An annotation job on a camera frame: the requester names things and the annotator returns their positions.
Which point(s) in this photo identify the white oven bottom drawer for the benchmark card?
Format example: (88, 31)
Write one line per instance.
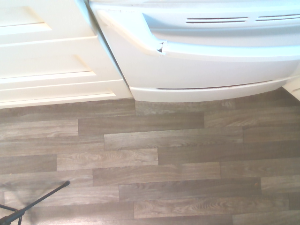
(187, 95)

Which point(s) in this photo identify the white oven range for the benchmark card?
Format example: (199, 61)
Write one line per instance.
(110, 39)

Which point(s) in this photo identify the cream cabinet with wood counter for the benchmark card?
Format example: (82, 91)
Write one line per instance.
(54, 70)

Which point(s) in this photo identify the black tripod stand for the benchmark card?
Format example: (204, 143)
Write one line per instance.
(42, 198)

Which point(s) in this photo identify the cream corner cabinet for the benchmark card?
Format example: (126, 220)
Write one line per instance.
(294, 86)

